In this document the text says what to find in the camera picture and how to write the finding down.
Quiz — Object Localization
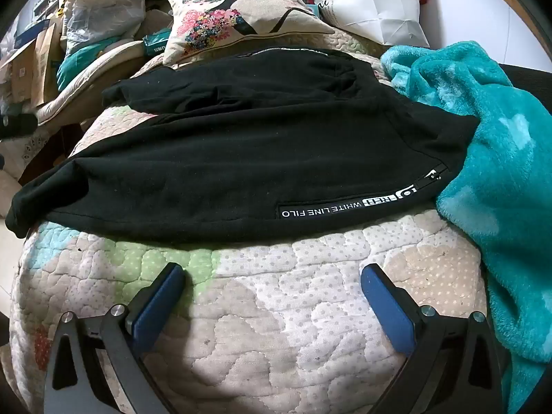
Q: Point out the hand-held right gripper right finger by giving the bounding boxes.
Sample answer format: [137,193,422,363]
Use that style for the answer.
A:
[361,263,506,414]

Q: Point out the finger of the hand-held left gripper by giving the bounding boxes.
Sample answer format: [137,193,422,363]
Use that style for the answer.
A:
[0,113,39,138]

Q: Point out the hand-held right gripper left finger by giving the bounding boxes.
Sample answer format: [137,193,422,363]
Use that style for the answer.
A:
[44,262,187,414]

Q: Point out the black pants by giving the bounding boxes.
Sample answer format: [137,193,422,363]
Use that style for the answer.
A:
[5,47,480,244]

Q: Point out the brown cardboard box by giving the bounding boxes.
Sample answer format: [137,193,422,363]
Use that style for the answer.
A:
[12,21,60,106]

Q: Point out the quilted heart pattern bedspread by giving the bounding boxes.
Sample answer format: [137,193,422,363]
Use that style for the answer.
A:
[0,30,514,414]

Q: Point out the clear plastic bag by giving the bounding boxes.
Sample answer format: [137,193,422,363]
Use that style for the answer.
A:
[64,0,146,55]

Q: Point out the teal packet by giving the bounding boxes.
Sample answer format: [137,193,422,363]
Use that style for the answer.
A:
[141,29,174,56]

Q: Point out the teal fleece blanket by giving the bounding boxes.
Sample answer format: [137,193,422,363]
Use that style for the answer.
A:
[380,41,552,414]

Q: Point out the floral print pillow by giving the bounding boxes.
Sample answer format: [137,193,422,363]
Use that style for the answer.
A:
[163,0,336,66]

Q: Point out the dark sofa back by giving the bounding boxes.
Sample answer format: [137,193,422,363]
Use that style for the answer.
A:
[501,64,552,110]

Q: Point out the white paper bag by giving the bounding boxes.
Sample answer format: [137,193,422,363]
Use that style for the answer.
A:
[285,0,432,48]

